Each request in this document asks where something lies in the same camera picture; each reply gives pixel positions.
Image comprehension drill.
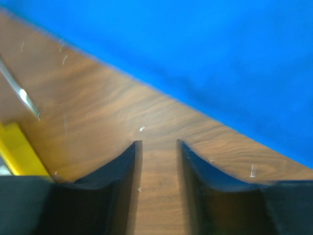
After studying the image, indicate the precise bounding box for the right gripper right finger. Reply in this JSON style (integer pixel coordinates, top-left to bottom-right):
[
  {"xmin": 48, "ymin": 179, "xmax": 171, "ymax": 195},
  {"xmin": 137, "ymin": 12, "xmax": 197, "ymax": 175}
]
[{"xmin": 177, "ymin": 140, "xmax": 313, "ymax": 235}]

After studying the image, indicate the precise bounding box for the blue cloth napkin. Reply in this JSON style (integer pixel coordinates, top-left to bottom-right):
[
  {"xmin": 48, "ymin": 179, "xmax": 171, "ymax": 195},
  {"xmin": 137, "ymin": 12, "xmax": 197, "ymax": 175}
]
[{"xmin": 0, "ymin": 0, "xmax": 313, "ymax": 167}]

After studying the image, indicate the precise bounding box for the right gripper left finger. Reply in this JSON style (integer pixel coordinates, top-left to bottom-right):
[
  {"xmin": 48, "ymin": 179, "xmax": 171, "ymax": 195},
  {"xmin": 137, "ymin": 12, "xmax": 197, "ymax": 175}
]
[{"xmin": 0, "ymin": 141, "xmax": 142, "ymax": 235}]

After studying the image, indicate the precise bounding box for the yellow plastic tray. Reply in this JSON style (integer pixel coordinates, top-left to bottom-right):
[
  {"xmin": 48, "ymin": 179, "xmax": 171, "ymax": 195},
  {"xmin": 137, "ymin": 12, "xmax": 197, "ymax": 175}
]
[{"xmin": 0, "ymin": 123, "xmax": 54, "ymax": 183}]

